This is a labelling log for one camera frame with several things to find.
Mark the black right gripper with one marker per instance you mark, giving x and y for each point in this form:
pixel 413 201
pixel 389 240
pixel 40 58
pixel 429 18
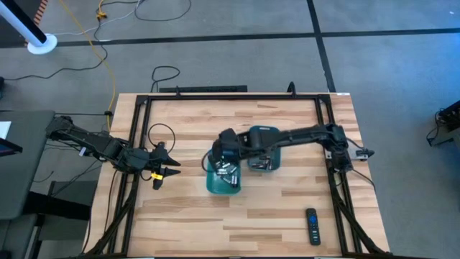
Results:
pixel 226 145

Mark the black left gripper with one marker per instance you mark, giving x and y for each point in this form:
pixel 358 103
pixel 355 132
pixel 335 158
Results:
pixel 149 160

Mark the silver black Energizer battery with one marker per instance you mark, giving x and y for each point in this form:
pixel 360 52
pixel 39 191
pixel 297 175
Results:
pixel 233 169
pixel 219 172
pixel 226 165
pixel 226 180
pixel 236 181

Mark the teal green plastic bin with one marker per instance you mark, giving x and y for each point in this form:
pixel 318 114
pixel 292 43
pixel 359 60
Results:
pixel 219 187

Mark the blue grey plastic bin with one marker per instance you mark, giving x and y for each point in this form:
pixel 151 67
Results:
pixel 275 158

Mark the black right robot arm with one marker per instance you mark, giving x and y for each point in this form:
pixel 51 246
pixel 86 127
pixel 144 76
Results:
pixel 312 135

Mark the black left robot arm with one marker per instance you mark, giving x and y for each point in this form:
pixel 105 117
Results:
pixel 97 144

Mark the yellow tag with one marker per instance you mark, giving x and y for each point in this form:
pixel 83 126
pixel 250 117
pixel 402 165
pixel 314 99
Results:
pixel 155 176

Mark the black clamp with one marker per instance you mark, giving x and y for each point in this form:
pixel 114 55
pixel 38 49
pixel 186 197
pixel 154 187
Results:
pixel 291 89

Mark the black remote control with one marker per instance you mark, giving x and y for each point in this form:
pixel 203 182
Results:
pixel 313 230

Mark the grey desk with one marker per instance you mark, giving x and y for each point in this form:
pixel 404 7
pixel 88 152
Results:
pixel 25 169

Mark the dark tablet device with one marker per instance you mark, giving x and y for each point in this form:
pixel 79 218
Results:
pixel 9 147

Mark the white paper sheet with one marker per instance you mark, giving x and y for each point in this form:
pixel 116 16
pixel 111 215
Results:
pixel 4 130

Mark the white pole stand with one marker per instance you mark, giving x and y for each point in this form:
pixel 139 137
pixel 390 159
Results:
pixel 41 45

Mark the black mat orange striped edge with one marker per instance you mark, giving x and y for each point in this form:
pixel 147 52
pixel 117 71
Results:
pixel 7 39

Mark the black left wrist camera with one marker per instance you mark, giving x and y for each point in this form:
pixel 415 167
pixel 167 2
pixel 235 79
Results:
pixel 157 184

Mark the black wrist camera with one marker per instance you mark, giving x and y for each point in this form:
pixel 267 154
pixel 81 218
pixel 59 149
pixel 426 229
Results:
pixel 157 184
pixel 258 136

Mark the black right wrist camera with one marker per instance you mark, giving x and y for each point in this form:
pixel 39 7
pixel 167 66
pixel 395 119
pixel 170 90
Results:
pixel 258 136

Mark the black aluminium table frame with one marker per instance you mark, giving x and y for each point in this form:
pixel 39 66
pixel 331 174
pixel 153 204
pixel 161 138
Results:
pixel 233 97

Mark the silver mounting bracket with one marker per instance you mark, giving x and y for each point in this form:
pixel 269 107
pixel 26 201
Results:
pixel 361 154

